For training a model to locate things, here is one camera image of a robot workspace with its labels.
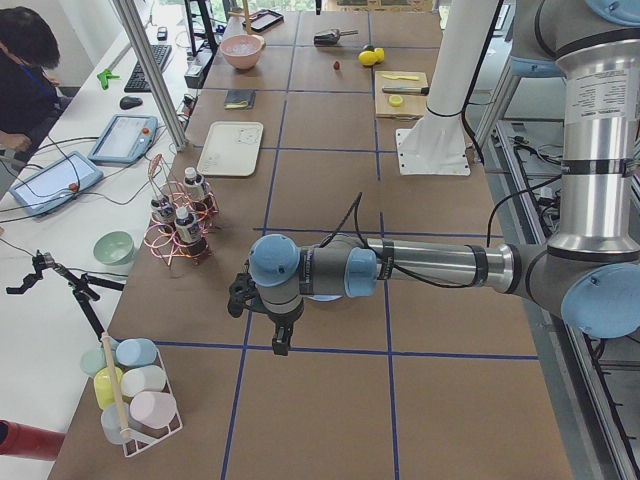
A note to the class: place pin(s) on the white cup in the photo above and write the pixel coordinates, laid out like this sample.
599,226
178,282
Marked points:
146,378

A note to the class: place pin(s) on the yellow cup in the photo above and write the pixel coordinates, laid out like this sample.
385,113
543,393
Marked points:
103,389

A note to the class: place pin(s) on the bottle with white cap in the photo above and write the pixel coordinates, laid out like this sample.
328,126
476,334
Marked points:
195,188

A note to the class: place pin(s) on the pink cup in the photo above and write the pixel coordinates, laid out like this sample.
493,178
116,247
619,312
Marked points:
153,409

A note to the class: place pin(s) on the aluminium frame post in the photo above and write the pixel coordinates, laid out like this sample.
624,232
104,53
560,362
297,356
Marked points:
138,39

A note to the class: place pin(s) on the grey yellow cloth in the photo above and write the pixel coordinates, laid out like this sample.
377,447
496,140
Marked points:
239,99

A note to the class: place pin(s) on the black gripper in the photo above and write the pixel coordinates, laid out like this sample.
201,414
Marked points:
282,321

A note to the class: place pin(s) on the yellow lemon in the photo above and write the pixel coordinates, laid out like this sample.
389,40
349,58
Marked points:
380,54
368,58

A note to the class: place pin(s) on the lemon half slice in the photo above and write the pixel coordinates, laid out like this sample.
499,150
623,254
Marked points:
395,100

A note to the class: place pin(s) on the green plastic clamp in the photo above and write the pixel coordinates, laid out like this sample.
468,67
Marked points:
105,77

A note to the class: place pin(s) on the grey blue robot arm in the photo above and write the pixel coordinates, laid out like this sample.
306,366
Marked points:
586,273

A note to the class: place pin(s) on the copper wire bottle rack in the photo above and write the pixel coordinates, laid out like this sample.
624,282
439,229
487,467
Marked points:
163,240

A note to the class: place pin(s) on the steel cylinder with black cap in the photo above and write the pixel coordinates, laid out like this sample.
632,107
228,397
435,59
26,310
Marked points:
406,90

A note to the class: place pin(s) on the black tray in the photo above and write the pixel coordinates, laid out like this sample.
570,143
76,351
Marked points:
264,19

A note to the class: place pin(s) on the teach pendant tablet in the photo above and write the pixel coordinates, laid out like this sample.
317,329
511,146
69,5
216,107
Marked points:
125,139
56,184

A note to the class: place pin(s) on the green bowl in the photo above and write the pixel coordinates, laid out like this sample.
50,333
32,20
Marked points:
114,248

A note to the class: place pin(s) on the person in dark clothes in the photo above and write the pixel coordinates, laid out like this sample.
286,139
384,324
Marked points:
30,103

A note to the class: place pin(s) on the blue plate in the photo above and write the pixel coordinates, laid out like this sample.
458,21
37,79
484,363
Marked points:
324,298

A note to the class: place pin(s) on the light blue cup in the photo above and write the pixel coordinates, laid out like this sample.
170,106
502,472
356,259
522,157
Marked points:
110,422

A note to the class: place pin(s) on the red bottle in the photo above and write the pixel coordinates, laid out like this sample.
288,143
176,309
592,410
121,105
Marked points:
30,442

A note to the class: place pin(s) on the black computer mouse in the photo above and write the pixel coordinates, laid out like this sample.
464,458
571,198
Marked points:
130,102

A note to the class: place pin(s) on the pink bowl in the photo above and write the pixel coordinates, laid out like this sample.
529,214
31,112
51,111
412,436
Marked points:
242,51

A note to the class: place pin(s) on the wooden cutting board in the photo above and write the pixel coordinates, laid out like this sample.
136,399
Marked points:
413,107

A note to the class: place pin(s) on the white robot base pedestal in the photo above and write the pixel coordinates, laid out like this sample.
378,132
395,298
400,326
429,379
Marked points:
436,143

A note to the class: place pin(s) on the cream bear tray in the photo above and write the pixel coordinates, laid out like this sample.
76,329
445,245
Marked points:
231,149

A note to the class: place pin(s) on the pale green cup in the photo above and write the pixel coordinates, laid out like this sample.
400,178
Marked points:
92,361

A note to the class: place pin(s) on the yellow plastic knife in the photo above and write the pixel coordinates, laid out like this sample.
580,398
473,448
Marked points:
401,77

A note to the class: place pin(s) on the white wire cup rack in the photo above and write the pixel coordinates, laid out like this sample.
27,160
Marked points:
144,437

